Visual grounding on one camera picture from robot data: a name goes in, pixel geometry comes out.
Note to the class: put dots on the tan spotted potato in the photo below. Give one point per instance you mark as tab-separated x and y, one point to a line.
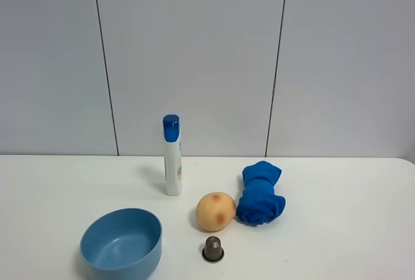
215	211

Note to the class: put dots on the white bottle blue cap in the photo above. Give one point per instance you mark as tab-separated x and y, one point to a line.
172	154

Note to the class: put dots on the rolled blue towel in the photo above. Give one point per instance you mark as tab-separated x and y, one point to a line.
259	204

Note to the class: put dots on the brown coffee capsule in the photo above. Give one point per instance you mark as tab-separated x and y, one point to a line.
212	251

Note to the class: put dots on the blue bowl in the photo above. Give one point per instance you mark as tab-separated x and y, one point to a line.
123	244

